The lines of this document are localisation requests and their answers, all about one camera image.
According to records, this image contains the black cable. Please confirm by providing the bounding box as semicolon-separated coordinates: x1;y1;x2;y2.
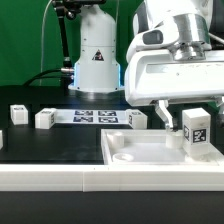
22;68;73;87

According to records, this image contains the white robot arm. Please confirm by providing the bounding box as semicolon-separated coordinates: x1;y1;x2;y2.
72;0;224;129

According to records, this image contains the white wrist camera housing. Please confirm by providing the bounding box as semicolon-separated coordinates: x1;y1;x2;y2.
126;20;179;62

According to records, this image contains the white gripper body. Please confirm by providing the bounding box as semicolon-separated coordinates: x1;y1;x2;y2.
125;50;224;106

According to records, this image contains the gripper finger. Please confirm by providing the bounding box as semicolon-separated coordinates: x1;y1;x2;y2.
216;97;224;128
155;100;178;132

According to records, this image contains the white tag sheet with markers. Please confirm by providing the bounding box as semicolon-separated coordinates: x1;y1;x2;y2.
55;109;128;125

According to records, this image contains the white square tabletop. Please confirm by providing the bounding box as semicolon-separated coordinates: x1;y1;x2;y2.
101;129;224;166

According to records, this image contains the grey cable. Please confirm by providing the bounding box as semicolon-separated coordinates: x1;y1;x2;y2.
39;0;54;86

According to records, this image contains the white block at left edge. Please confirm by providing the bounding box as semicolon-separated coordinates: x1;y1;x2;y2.
0;130;3;150

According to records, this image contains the white L-shaped obstacle fence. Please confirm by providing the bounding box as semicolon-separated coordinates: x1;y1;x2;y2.
0;132;224;193

